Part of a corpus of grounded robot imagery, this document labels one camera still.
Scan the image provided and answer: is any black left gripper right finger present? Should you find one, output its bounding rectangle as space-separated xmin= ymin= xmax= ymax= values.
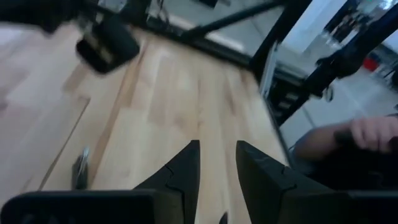
xmin=235 ymin=141 xmax=398 ymax=224

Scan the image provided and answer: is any black aluminium frame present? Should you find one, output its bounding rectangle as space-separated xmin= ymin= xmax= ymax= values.
xmin=124 ymin=0 xmax=313 ymax=166

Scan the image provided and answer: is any black drawer cabinet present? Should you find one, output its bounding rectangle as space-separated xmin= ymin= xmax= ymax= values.
xmin=269 ymin=77 xmax=310 ymax=125

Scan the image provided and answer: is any person's hand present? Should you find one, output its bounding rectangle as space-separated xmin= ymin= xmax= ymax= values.
xmin=349 ymin=115 xmax=398 ymax=155

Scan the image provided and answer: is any person's forearm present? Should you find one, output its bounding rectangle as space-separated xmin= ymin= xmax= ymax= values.
xmin=292 ymin=126 xmax=354 ymax=162

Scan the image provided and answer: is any person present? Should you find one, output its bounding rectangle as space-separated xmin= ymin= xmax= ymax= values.
xmin=307 ymin=146 xmax=398 ymax=191

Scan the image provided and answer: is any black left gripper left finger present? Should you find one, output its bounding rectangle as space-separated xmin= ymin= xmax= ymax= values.
xmin=0 ymin=139 xmax=201 ymax=224

